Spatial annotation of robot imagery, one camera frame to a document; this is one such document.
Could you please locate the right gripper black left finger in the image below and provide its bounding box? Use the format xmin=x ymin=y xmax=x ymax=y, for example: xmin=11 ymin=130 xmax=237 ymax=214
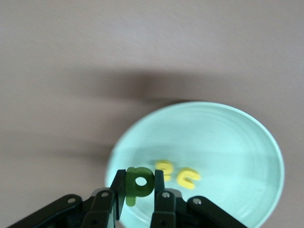
xmin=80 ymin=169 xmax=128 ymax=228

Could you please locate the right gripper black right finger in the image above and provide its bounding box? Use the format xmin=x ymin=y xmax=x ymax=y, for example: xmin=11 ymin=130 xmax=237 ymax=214
xmin=151 ymin=168 xmax=178 ymax=228

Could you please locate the green foam letter p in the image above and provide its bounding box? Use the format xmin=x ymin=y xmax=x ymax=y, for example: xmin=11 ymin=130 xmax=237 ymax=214
xmin=125 ymin=167 xmax=155 ymax=207

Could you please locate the yellow foam letter u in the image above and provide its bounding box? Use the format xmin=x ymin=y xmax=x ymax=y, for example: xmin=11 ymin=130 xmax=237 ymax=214
xmin=175 ymin=167 xmax=202 ymax=190

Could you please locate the green plate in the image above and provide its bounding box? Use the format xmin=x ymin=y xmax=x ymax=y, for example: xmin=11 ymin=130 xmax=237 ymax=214
xmin=104 ymin=101 xmax=285 ymax=228

